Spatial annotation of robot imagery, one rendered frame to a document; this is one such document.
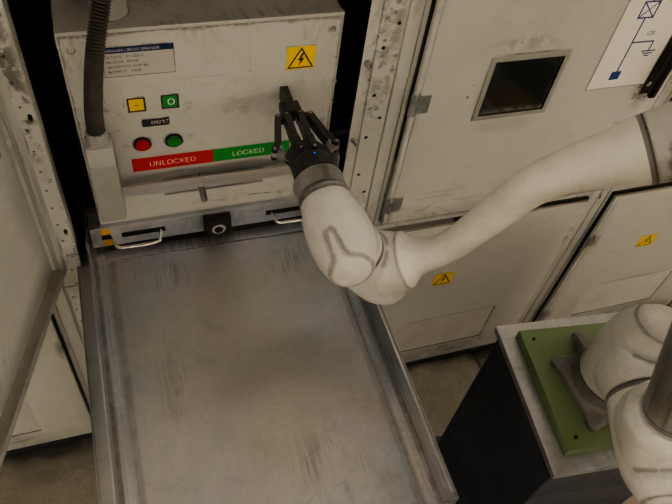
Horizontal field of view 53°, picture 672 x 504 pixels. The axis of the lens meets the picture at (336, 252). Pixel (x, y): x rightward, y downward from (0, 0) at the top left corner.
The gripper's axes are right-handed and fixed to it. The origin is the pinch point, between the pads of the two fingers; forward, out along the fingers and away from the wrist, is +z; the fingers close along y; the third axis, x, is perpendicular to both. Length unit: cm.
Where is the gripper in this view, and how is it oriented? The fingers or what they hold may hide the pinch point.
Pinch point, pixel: (287, 103)
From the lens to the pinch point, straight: 132.2
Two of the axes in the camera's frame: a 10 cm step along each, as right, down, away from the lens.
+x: 1.1, -6.2, -7.8
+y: 9.5, -1.6, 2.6
